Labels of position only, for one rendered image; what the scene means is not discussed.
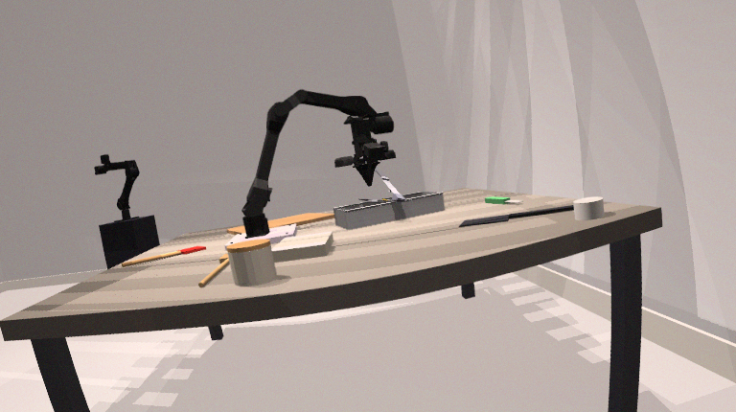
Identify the white cylindrical canister with wooden lid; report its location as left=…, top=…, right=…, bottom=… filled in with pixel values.
left=226, top=239, right=277, bottom=286

